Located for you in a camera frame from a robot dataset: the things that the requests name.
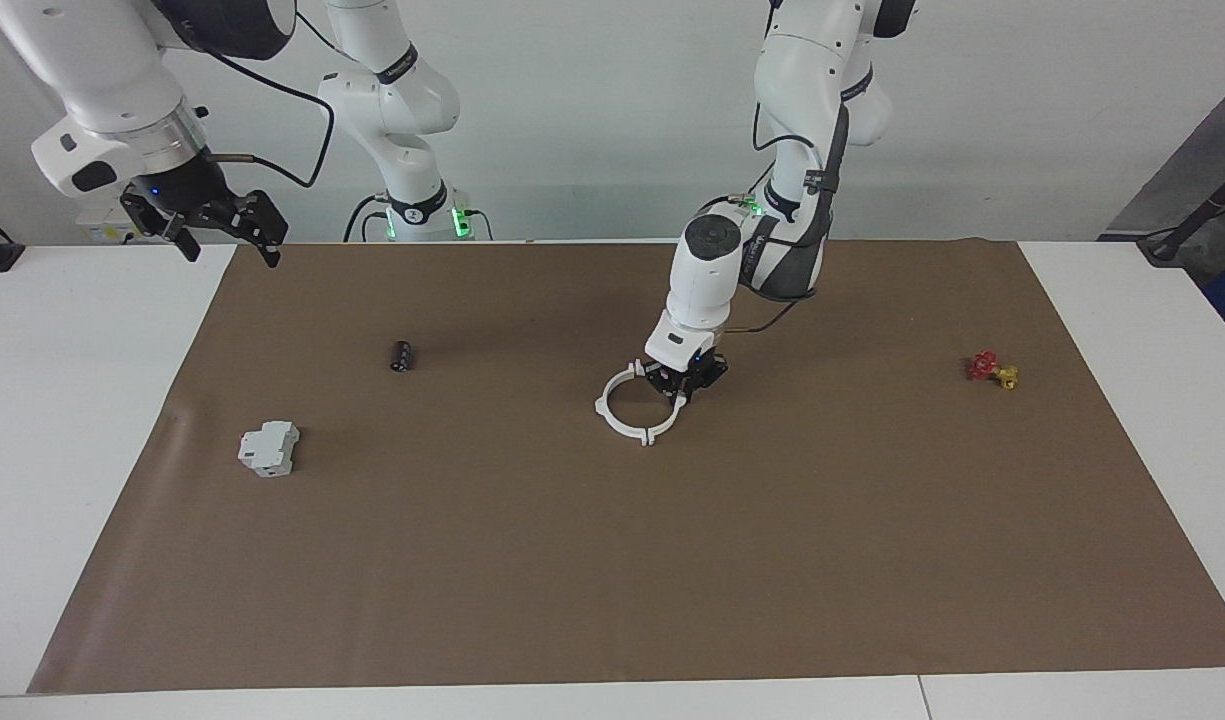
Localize white half-ring pipe clamp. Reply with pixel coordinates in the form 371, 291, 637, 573
634, 363, 690, 446
595, 363, 655, 448

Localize beige box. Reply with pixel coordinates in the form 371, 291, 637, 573
77, 205, 133, 246

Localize brown paper table mat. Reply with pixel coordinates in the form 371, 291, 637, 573
27, 238, 1225, 694

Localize white circuit breaker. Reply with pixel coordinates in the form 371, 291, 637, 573
237, 420, 301, 478

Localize brass valve with red handwheel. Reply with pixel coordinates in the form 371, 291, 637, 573
965, 350, 1021, 391

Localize black stand with pole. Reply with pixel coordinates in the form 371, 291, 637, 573
1137, 160, 1225, 267

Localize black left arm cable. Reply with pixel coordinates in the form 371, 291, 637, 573
727, 100, 823, 336

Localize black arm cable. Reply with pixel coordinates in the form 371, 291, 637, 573
187, 10, 335, 191
727, 100, 823, 336

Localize black right base cables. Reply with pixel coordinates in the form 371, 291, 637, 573
342, 192, 385, 243

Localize black base cables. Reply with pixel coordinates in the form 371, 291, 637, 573
684, 160, 773, 239
342, 192, 385, 243

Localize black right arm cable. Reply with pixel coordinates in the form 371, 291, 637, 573
187, 10, 335, 191

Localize black left base cables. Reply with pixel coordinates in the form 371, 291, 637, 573
684, 160, 773, 239

